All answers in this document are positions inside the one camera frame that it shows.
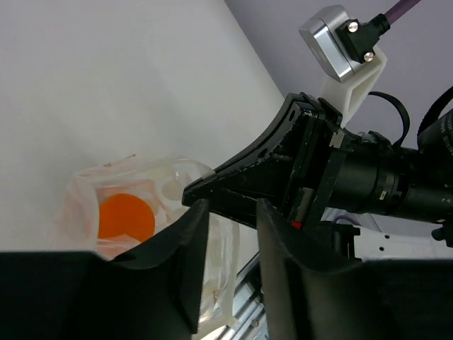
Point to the fake orange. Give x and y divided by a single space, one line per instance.
126 214

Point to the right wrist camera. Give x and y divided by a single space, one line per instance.
347 82

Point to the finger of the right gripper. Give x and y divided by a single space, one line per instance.
262 170

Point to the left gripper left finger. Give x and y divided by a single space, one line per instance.
152 291

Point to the clear zip top bag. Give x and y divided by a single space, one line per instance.
160 183

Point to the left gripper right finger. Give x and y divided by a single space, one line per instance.
313 292

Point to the aluminium mounting rail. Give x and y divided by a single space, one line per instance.
248 305

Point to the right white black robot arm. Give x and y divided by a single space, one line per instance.
385 178

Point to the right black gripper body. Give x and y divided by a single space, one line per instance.
317 165

